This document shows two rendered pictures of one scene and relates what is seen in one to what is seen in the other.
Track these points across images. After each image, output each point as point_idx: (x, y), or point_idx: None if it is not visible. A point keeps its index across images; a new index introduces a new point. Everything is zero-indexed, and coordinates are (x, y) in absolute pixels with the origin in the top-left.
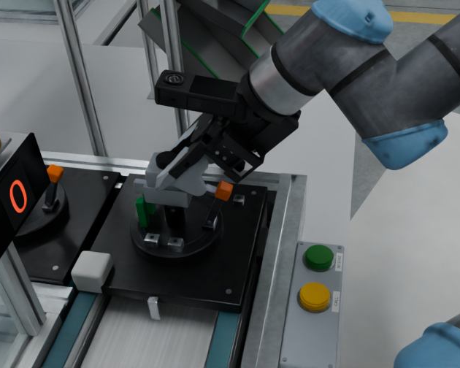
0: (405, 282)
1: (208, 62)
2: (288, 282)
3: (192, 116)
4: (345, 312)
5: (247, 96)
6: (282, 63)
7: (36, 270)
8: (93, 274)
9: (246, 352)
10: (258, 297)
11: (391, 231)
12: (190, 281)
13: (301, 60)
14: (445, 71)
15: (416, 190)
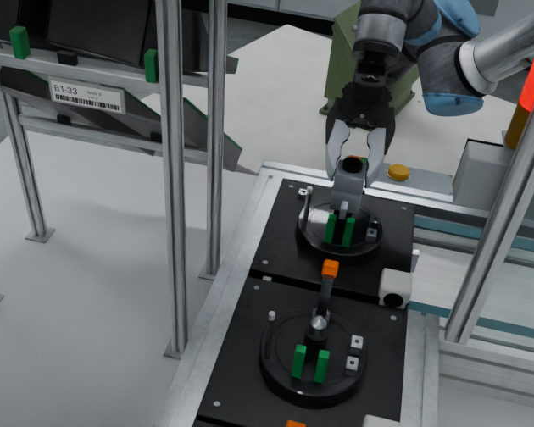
0: None
1: None
2: (385, 184)
3: (62, 267)
4: None
5: (393, 52)
6: (403, 14)
7: (397, 333)
8: (410, 277)
9: (449, 208)
10: (401, 199)
11: (280, 160)
12: (396, 228)
13: (408, 5)
14: None
15: (236, 140)
